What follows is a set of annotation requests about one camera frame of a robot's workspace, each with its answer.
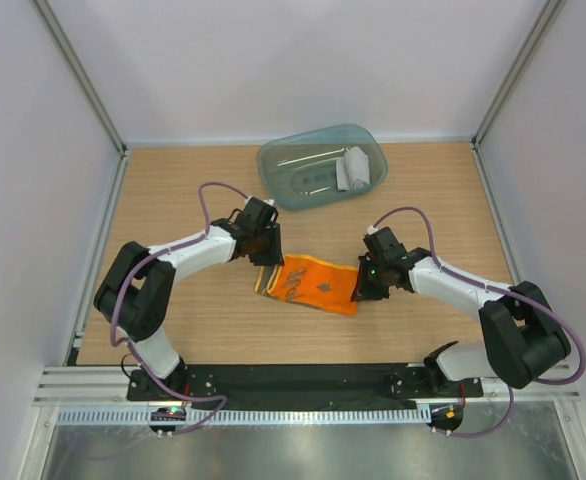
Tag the aluminium frame rail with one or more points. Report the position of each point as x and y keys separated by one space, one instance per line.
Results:
x=107 y=385

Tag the teal plastic basin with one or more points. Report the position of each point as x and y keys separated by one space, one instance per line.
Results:
x=299 y=173

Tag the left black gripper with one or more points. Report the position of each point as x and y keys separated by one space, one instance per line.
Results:
x=274 y=256

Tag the slotted cable duct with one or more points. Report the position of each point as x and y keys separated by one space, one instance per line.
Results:
x=172 y=417

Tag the grey panda towel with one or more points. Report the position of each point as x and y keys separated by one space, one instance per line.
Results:
x=352 y=170

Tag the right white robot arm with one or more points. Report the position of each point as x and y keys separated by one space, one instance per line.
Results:
x=521 y=341

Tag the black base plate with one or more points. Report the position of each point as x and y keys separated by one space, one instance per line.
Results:
x=318 y=387

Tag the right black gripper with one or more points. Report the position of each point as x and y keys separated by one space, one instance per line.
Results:
x=363 y=291

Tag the orange grey towel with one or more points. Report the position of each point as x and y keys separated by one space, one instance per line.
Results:
x=310 y=282

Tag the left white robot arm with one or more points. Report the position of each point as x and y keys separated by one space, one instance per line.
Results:
x=135 y=294

